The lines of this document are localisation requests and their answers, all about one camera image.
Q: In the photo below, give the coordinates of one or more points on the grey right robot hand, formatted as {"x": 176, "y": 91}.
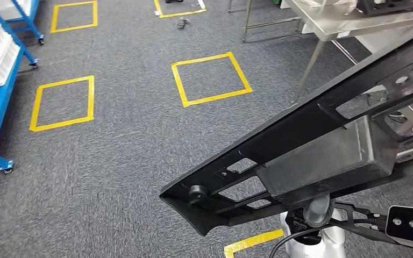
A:
{"x": 318, "y": 212}

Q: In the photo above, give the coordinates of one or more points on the long black plastic panel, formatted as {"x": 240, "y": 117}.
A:
{"x": 317, "y": 167}

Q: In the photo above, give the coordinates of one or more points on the black plastic part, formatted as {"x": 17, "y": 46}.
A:
{"x": 388, "y": 7}

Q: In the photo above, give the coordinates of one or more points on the yellow floor tape square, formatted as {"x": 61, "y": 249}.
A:
{"x": 253, "y": 240}
{"x": 178, "y": 14}

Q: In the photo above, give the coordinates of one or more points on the white cabinet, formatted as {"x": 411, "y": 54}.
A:
{"x": 381, "y": 42}

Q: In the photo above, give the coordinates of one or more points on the black camera mounting bracket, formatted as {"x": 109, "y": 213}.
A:
{"x": 363, "y": 233}

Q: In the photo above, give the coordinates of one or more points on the stainless steel table frame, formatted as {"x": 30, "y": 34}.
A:
{"x": 246, "y": 18}

